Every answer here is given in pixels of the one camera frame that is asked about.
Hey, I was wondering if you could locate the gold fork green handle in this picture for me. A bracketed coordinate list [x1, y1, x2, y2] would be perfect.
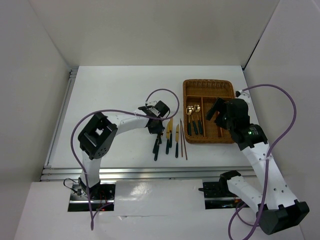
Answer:
[152, 137, 159, 154]
[153, 139, 160, 161]
[155, 133, 163, 153]

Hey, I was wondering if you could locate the gold spoon green handle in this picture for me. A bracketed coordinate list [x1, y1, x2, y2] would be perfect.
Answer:
[187, 105, 199, 135]
[186, 105, 193, 136]
[194, 104, 203, 135]

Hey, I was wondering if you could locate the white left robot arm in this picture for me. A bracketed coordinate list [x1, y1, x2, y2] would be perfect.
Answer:
[77, 100, 170, 200]

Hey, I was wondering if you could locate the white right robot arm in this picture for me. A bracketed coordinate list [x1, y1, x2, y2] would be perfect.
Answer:
[206, 98, 310, 235]

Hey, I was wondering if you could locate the brown wicker cutlery tray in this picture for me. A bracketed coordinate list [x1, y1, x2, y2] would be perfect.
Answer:
[182, 79, 235, 144]

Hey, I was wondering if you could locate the copper chopstick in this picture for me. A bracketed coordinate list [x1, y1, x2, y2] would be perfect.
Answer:
[179, 118, 188, 161]
[179, 118, 184, 158]

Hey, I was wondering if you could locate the gold knife green handle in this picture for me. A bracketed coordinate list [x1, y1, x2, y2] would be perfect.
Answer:
[175, 124, 180, 158]
[165, 121, 170, 155]
[168, 118, 173, 148]

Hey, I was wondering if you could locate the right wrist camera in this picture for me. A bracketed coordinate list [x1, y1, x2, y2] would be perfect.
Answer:
[235, 90, 251, 101]

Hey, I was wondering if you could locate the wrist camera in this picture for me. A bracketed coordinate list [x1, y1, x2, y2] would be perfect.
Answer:
[145, 100, 157, 107]
[235, 90, 251, 101]

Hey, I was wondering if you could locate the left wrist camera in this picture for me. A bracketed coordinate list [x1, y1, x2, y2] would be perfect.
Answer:
[145, 100, 157, 107]

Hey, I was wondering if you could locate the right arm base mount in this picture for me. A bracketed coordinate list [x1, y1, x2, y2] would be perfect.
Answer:
[198, 170, 242, 210]

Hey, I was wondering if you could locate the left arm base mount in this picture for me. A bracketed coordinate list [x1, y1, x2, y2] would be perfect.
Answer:
[63, 178, 116, 212]

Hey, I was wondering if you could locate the aluminium table frame rail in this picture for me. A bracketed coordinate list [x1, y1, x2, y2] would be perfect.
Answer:
[40, 65, 254, 182]

